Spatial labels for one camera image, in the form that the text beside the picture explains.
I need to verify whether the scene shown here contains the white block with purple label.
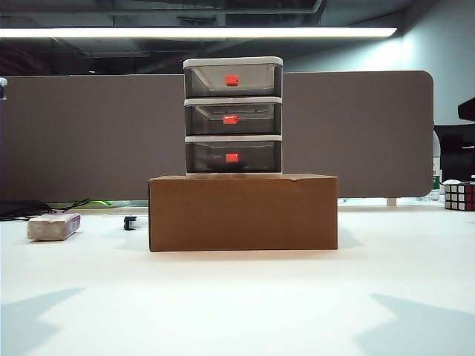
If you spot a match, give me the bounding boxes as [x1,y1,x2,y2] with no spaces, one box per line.
[27,213,82,242]

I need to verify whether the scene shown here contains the long ceiling light strip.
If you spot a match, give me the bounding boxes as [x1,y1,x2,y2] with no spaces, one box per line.
[0,27,398,39]

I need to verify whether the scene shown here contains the grey-brown desk partition panel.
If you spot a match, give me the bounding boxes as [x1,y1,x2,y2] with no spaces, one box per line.
[0,70,436,203]

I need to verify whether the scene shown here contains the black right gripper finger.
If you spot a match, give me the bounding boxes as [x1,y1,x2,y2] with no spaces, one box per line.
[457,97,475,122]

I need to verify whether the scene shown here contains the black desk cables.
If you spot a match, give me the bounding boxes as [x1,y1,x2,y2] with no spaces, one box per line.
[0,199,92,223]

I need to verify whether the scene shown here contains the brown cardboard box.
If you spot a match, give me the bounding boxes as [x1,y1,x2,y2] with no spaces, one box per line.
[147,174,339,253]

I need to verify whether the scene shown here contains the clear bottle with green label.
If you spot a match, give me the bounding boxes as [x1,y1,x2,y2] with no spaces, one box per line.
[431,133,443,194]

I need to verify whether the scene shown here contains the black Rubik's cube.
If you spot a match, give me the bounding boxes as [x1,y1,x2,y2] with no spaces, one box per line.
[444,180,475,213]

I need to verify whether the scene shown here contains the smoky drawer with slotted back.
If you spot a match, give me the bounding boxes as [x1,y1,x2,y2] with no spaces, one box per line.
[185,103,282,136]

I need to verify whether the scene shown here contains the black office chair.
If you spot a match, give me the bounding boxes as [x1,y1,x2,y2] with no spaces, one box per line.
[433,124,475,183]

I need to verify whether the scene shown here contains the white plastic drawer cabinet frame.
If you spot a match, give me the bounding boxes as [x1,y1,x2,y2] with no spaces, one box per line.
[183,56,284,177]

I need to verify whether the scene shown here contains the smoky drawer with protruding red handle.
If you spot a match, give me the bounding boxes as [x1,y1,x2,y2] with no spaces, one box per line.
[184,65,282,99]

